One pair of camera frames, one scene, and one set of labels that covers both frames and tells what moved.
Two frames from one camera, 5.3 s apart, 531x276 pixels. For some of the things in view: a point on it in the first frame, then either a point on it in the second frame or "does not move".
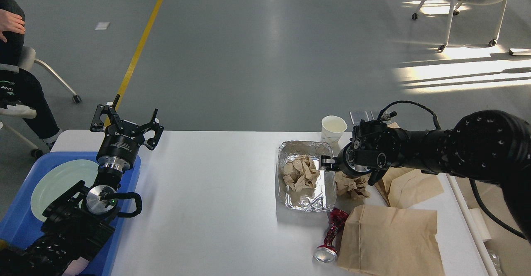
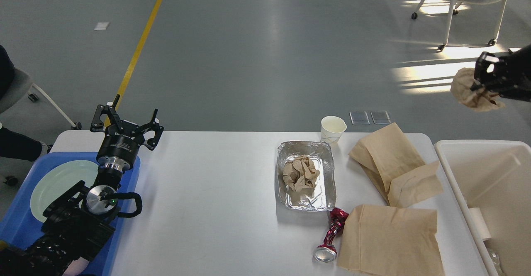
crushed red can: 327,252 does not move
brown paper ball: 354,188 → 479,99
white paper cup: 481,223 does not move
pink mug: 76,267 does not move
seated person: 25,86 → 13,145
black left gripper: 121,140 does not move
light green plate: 56,180 does not move
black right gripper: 345,162 → 512,74
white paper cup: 332,128 does not move
